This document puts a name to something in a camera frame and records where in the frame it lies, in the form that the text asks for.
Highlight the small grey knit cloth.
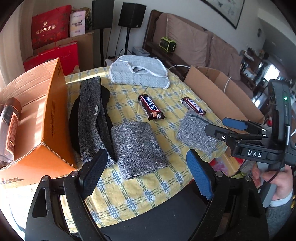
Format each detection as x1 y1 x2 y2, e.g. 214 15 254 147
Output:
176 110 217 155

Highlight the Snickers bar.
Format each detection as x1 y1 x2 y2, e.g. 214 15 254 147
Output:
180 96 206 116
138 94 166 121

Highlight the black garment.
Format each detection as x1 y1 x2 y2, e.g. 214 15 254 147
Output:
69 86 113 154

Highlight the grey mesh vest white trim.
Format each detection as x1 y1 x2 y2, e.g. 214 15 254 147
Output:
109 55 170 89

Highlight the grey sweater right forearm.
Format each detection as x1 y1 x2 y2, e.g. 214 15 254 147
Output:
265 191 293 239

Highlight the person's right hand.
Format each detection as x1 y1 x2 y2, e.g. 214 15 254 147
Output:
252 164 293 201

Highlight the brown cardboard box right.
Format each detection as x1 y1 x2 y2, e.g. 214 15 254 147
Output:
184 65 265 158

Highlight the yellow blue plaid tablecloth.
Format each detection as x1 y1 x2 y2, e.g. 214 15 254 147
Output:
65 67 222 227

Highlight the orange cardboard box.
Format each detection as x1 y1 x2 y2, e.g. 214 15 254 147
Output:
1 59 77 188

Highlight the clear bottle copper cap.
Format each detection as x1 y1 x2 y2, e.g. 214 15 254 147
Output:
1 97 22 166

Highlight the brown sofa with cushions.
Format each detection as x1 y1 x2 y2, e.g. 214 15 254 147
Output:
143 10 253 98

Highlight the green black radio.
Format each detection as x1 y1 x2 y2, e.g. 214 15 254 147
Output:
159 37 177 53

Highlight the framed ink painting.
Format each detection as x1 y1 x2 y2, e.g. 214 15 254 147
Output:
202 0 245 29

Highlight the red Ferrero Collection box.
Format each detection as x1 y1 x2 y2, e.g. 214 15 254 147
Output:
23 41 80 76

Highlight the large brown carton behind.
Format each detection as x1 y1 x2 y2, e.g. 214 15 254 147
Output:
33 31 94 71

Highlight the right black speaker on stand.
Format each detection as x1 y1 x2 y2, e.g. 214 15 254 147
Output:
118 3 147 55

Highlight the black speaker on stand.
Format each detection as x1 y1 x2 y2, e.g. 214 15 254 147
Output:
118 3 147 55
92 0 114 66

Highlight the red gift bag Chinese text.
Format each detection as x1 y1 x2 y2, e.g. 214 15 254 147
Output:
31 5 72 50

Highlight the white pink paper bag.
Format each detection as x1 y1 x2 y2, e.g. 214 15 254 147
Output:
69 11 86 38

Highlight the left black speaker on stand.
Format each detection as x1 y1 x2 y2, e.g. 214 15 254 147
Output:
92 0 114 66

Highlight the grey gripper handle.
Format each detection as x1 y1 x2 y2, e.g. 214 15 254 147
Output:
257 162 285 208

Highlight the white cable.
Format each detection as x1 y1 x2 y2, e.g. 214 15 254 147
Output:
168 64 232 94

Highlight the black camera unit green LED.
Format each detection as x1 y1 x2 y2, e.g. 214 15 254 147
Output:
267 79 292 146

